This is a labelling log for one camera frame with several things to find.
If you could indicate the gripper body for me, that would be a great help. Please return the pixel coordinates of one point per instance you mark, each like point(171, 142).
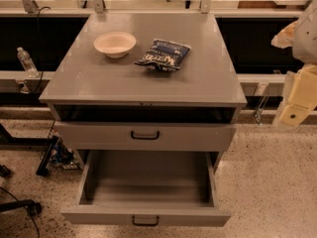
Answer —
point(306, 40)

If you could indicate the grey drawer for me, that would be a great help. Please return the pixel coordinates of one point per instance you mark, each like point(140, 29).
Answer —
point(146, 136)
point(143, 188)

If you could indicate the grey top drawer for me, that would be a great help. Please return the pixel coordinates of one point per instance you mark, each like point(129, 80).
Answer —
point(146, 136)

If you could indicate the blue chip bag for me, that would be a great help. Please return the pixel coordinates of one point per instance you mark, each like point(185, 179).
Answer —
point(164, 55)

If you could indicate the grey drawer cabinet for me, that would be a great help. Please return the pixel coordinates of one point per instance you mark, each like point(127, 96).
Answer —
point(90, 87)

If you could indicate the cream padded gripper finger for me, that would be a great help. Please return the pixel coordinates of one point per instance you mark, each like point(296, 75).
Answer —
point(284, 38)

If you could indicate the white bowl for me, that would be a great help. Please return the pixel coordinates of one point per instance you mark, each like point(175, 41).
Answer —
point(115, 45)

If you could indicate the black chair base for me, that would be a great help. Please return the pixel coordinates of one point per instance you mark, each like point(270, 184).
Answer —
point(32, 208)

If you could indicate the clear plastic water bottle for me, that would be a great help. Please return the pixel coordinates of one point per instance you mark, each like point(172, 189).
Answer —
point(27, 63)

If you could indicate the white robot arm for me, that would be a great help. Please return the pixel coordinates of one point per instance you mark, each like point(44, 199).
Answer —
point(304, 47)

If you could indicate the black electronics box on floor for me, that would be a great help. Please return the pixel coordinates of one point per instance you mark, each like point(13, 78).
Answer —
point(58, 155)

